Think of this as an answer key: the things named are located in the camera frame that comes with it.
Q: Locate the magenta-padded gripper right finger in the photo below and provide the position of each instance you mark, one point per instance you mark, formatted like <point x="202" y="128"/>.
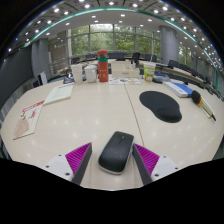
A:
<point x="146" y="160"/>

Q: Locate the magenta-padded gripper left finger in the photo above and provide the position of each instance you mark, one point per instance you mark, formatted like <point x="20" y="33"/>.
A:
<point x="78" y="158"/>

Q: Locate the black computer mouse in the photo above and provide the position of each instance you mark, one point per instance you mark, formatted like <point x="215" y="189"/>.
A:
<point x="116" y="151"/>

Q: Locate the black mouse pad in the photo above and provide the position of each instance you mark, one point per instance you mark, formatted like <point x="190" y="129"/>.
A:
<point x="161" y="105"/>

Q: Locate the red and white brochure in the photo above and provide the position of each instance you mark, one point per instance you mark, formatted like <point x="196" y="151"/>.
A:
<point x="28" y="118"/>

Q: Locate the white booklet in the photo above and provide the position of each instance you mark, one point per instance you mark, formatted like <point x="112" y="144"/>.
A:
<point x="60" y="93"/>

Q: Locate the blue and white book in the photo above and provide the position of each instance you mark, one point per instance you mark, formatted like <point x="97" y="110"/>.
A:
<point x="180" y="89"/>

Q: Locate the black handheld microphone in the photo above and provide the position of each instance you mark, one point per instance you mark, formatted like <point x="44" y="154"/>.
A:
<point x="196" y="97"/>

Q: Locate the colourful printed leaflet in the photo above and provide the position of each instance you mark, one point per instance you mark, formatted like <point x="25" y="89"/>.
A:
<point x="124" y="81"/>

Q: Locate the grey conference desk unit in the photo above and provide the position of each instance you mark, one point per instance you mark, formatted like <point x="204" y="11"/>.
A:
<point x="160" y="77"/>

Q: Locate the white lidded cup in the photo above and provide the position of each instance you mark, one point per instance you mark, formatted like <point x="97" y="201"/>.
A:
<point x="90" y="74"/>

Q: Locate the paper cup with green print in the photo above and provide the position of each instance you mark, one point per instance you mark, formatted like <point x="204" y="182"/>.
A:
<point x="149" y="72"/>

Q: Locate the white cardboard box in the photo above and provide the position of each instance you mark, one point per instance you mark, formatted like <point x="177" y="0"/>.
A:
<point x="124" y="70"/>

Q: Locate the red drink bottle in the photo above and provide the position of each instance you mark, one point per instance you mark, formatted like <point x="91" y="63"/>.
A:
<point x="103" y="68"/>

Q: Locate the black office chairs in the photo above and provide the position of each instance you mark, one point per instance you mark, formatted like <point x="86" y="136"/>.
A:
<point x="173" y="63"/>

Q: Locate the ceiling lights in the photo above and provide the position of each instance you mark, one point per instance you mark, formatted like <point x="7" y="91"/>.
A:
<point x="87" y="6"/>

